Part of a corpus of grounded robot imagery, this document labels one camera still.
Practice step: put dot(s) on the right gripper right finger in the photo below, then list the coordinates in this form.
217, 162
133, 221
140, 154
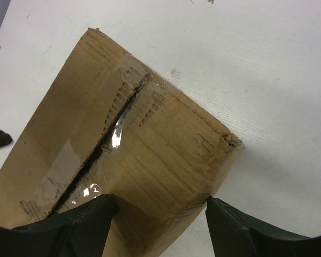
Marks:
235, 233

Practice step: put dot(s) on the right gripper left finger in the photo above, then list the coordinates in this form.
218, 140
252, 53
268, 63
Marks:
81, 231

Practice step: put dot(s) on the brown cardboard express box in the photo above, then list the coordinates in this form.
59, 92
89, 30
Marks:
110, 121

